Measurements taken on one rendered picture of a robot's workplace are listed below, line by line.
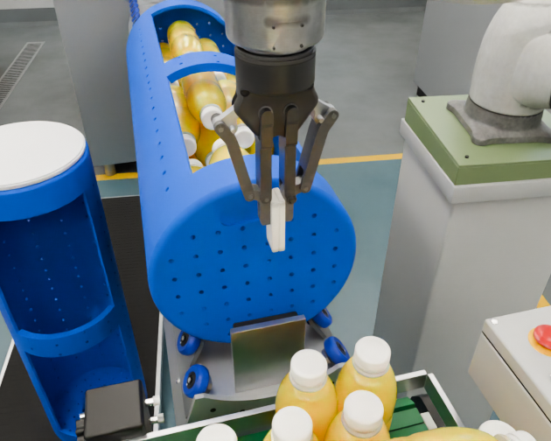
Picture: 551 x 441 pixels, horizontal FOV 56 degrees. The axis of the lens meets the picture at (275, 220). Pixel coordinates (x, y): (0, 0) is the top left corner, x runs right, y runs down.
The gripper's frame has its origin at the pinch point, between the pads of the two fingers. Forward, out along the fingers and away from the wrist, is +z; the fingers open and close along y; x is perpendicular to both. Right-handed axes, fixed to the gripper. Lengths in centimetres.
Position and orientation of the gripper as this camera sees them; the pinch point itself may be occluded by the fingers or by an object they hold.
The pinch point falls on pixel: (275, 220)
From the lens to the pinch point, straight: 59.9
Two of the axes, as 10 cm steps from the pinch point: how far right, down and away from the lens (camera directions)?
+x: -2.5, -5.8, 7.8
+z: 0.0, 8.0, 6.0
